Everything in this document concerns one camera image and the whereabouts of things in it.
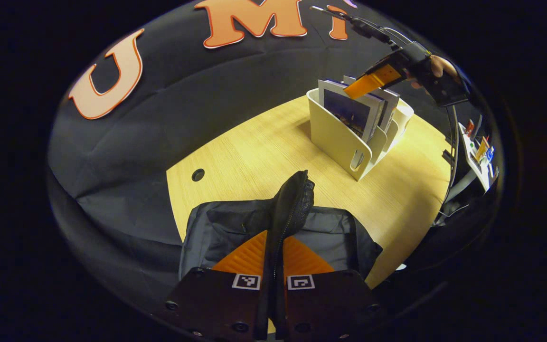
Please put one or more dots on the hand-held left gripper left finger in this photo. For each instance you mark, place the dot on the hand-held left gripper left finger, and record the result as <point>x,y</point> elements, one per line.
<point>212,299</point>

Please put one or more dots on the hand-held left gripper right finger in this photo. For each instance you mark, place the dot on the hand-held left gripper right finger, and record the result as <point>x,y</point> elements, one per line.
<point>330,299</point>

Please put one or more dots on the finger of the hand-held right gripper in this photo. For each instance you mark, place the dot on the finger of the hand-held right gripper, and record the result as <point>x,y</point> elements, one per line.
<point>373,80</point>

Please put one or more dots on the white cover book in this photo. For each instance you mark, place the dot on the white cover book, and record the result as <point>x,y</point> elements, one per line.
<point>391,102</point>

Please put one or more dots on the blue cover book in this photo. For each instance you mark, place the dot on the blue cover book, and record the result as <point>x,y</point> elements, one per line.
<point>349,111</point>

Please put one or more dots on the white bookshelf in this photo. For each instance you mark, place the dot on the white bookshelf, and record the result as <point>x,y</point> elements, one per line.
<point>335,137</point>

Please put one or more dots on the black schoolbag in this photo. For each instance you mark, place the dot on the black schoolbag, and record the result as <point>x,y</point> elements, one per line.
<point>235,223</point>

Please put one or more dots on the small red item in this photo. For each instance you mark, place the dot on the small red item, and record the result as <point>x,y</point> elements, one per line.
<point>469,127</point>

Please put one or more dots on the small orange item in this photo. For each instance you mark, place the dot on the small orange item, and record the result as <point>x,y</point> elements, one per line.
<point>481,148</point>

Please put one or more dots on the small blue item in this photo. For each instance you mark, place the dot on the small blue item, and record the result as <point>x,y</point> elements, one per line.
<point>490,153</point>

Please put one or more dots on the black table grommet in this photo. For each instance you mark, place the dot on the black table grommet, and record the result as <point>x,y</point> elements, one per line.
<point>198,175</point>

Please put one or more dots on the white side table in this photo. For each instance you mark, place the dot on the white side table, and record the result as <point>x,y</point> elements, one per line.
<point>478,173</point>

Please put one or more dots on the black backdrop cloth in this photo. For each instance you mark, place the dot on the black backdrop cloth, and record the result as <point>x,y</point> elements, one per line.
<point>183,85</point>

